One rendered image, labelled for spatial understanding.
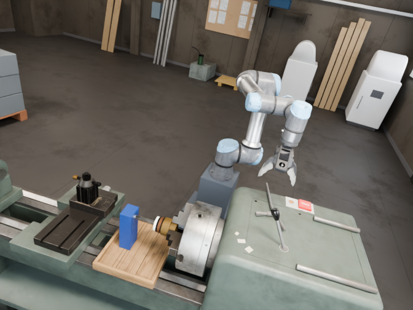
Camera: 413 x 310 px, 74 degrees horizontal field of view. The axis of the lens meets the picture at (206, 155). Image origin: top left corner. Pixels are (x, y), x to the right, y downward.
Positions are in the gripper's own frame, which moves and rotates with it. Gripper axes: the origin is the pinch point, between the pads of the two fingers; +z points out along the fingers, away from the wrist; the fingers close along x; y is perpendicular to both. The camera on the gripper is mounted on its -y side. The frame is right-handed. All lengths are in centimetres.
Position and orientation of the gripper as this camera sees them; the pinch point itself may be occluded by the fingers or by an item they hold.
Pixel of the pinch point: (275, 182)
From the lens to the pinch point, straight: 122.9
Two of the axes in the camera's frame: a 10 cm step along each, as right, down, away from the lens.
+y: 2.4, -4.6, 8.6
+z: -1.7, 8.5, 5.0
